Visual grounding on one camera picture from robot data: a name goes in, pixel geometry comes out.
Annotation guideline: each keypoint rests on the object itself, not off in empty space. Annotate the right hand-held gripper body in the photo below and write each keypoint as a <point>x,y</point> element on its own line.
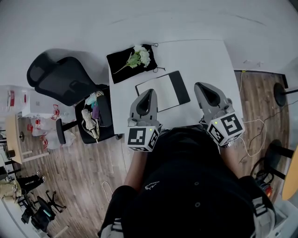
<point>230,125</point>

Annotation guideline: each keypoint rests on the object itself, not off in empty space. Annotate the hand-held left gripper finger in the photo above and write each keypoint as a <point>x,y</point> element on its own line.
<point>154,109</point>
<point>133,109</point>

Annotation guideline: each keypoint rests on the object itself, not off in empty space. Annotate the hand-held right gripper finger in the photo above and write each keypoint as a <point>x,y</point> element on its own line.
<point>222,97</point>
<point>199,100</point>

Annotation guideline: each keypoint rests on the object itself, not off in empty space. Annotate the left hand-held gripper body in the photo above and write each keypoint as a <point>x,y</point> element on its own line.
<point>137,139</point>

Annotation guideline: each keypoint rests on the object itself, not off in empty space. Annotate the black notebook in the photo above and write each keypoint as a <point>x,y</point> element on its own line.
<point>167,93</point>

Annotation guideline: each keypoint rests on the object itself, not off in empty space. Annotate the person's left forearm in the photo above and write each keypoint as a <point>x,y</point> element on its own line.
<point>136,169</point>

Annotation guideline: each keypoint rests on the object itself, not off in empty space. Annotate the person's right forearm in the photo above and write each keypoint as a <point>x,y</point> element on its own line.
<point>229,162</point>

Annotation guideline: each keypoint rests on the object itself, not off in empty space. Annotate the silver wristwatch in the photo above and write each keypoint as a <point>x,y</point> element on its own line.
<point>227,145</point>

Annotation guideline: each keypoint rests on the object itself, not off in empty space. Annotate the pastel plush toy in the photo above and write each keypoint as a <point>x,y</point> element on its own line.
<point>93,104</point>

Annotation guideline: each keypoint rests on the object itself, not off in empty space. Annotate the beige cloth bag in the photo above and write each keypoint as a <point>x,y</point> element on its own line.
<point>89,125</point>

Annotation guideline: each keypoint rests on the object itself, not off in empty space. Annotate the white artificial flower bunch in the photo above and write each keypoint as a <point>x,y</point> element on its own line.
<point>142,55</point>

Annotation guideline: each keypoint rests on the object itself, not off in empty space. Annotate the black standing fan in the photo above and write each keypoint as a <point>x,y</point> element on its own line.
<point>279,94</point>

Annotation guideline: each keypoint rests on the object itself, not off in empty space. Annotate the person's black shirt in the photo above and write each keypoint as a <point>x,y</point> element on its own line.
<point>186,186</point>

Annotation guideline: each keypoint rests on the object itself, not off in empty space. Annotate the teal red vacuum cleaner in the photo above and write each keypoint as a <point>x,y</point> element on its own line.
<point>265,186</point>

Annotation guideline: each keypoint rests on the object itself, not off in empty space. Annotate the black mesh office chair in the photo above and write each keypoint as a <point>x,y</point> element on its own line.
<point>62,81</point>

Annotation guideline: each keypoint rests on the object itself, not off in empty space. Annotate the round wooden table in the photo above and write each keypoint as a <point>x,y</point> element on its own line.
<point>291,181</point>

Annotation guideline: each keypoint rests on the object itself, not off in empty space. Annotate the black swivel chair star base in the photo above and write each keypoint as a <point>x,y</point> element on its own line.
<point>43,204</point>

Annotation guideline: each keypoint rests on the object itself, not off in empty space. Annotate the wooden desk white legs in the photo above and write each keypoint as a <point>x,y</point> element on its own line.
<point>12,139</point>

